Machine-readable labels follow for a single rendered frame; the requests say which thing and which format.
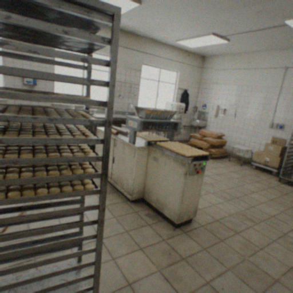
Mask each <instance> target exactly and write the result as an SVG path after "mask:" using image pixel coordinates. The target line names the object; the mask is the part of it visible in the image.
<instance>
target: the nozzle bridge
mask: <svg viewBox="0 0 293 293"><path fill-rule="evenodd" d="M152 123H153V125H155V126H157V125H158V128H157V130H156V127H155V128H154V130H153V126H152ZM149 124H151V127H152V128H151V129H150V130H149ZM163 124H164V125H165V127H167V125H168V127H169V128H168V130H167V128H164V130H163V127H162V126H164V125H163ZM160 125H161V127H162V128H161V130H160V127H159V126H160ZM180 127H181V121H176V120H173V119H171V120H157V119H144V118H140V117H138V116H127V117H126V128H127V129H130V131H129V143H131V144H133V145H135V144H136V137H137V132H168V133H167V138H168V139H170V140H171V142H172V141H173V137H174V136H175V132H180Z"/></svg>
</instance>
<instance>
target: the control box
mask: <svg viewBox="0 0 293 293"><path fill-rule="evenodd" d="M200 163H201V165H200V166H199V164H200ZM204 163H205V165H204ZM194 164H196V166H195V167H194ZM206 164H207V161H205V160H204V161H195V162H192V163H191V167H190V171H189V174H190V175H195V174H199V171H200V173H203V172H205V169H206ZM202 167H203V169H201V168H202ZM196 168H197V169H198V170H197V171H196V170H195V169H196Z"/></svg>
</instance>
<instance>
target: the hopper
mask: <svg viewBox="0 0 293 293"><path fill-rule="evenodd" d="M134 108H135V110H136V112H137V115H138V117H140V118H144V119H157V120H171V119H172V117H173V116H175V114H176V113H177V112H178V111H176V110H170V109H162V108H148V107H140V106H134Z"/></svg>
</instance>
